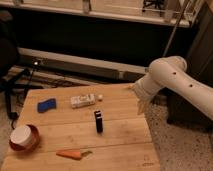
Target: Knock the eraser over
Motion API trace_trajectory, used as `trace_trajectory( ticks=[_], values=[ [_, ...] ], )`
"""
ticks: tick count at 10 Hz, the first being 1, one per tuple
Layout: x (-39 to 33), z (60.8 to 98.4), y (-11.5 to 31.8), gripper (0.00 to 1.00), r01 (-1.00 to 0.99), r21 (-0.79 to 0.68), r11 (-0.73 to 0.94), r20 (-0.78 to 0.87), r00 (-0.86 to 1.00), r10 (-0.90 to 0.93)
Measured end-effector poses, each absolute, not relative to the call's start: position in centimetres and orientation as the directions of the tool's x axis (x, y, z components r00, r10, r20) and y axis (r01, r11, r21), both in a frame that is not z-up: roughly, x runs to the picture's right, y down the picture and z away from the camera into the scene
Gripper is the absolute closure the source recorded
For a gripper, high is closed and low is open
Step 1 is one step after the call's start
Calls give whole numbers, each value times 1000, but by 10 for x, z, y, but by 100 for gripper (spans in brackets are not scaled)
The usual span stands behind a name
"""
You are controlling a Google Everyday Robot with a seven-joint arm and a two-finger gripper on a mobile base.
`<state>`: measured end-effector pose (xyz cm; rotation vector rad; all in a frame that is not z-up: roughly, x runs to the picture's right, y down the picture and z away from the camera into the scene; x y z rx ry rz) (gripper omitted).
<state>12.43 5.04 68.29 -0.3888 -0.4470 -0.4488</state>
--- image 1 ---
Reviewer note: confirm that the white rectangular box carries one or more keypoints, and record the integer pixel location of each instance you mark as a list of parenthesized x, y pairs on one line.
[(83, 100)]

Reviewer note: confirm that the white cup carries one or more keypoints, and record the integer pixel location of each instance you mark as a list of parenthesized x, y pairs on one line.
[(21, 135)]

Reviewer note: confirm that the red bowl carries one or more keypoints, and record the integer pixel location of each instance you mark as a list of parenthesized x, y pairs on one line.
[(33, 143)]

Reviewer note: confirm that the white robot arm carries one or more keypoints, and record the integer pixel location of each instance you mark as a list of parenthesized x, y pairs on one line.
[(170, 72)]

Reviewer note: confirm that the black office chair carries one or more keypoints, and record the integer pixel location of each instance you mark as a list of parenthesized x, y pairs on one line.
[(9, 56)]

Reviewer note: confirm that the blue sponge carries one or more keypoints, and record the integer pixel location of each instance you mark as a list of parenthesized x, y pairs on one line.
[(46, 105)]

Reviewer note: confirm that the grey metal pole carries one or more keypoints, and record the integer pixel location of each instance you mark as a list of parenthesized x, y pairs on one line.
[(171, 37)]

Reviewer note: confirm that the black upright eraser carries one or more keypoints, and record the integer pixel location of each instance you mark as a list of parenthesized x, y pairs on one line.
[(98, 119)]

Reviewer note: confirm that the orange toy carrot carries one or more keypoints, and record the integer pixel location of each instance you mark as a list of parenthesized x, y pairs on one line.
[(73, 154)]

